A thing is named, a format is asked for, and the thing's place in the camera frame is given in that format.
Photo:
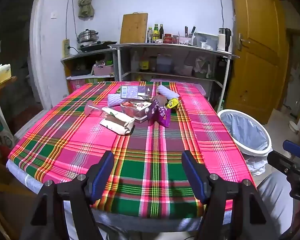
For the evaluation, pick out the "wooden side table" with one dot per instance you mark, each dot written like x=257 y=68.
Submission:
x=5 y=86

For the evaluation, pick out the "purple milk drink carton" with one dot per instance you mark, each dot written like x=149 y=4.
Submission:
x=131 y=91

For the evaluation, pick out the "small glass jar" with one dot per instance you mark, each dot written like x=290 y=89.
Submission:
x=175 y=39

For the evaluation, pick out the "white round waste bin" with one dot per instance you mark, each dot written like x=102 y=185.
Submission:
x=255 y=153

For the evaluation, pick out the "white wall socket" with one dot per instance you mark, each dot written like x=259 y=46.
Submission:
x=53 y=14

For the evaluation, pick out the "yellow wooden door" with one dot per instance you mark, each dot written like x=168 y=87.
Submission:
x=257 y=55

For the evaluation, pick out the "white cylindrical jug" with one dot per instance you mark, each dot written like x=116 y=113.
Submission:
x=221 y=42

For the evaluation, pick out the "black steel electric kettle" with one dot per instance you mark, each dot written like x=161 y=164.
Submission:
x=228 y=40

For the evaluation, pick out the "pink woven basket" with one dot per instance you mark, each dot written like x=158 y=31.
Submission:
x=103 y=70

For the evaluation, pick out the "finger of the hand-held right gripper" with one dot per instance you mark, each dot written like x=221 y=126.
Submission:
x=280 y=161
x=293 y=148

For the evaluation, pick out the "person's grey trouser leg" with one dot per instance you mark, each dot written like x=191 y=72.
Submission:
x=272 y=200

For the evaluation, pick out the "red sauce jar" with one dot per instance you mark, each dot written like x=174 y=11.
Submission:
x=167 y=38

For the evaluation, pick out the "pink green plaid tablecloth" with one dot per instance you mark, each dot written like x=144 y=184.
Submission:
x=152 y=142

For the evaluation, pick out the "steel steamer pot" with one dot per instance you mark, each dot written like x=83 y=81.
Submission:
x=87 y=36

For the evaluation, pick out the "wooden cutting board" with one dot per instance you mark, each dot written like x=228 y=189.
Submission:
x=133 y=28

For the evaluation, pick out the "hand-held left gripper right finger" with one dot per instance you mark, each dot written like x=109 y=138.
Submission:
x=195 y=177

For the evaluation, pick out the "dark sauce bottle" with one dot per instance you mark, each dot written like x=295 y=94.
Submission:
x=161 y=32

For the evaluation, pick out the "clear plastic food box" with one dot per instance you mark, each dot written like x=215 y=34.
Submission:
x=135 y=111

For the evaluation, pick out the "yellow tissue pack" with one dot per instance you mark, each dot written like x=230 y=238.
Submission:
x=0 y=73

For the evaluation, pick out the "clear plastic bottle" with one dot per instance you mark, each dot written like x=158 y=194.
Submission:
x=149 y=36

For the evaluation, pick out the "white printed snack bag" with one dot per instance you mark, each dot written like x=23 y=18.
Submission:
x=117 y=122

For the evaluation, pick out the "clear plastic cup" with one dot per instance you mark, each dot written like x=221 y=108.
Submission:
x=91 y=107

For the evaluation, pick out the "white floor bowl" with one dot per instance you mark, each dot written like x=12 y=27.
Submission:
x=293 y=127

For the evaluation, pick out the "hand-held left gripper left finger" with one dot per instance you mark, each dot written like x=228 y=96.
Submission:
x=103 y=173

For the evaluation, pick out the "yellow label oil bottle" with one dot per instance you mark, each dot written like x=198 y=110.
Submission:
x=156 y=35

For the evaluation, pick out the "yellow power strip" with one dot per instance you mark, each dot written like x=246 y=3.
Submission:
x=65 y=47

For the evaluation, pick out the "crumpled plastic bag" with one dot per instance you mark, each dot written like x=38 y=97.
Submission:
x=202 y=68

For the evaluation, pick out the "black induction cooker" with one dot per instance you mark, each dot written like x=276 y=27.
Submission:
x=95 y=45

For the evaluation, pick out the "clear plastic storage container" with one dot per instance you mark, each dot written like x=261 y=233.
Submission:
x=206 y=38

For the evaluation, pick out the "metal kitchen counter shelf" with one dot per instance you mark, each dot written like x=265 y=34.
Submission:
x=119 y=65

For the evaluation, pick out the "pink knife holder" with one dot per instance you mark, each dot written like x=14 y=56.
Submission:
x=185 y=41

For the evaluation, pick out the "pink printed carton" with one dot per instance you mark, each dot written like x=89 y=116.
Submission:
x=76 y=85

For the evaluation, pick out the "small white shelf unit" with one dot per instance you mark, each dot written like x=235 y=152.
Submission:
x=90 y=53

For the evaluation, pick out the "blue plastic canister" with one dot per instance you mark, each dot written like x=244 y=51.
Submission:
x=163 y=63

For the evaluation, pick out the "pale blue bin liner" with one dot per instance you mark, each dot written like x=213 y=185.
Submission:
x=245 y=130

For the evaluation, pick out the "purple snack bag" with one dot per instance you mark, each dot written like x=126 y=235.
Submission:
x=161 y=113

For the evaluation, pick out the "yellow snack packet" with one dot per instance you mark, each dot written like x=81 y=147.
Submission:
x=172 y=103

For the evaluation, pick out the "white foam fruit net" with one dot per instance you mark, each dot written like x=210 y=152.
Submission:
x=166 y=91
x=116 y=100

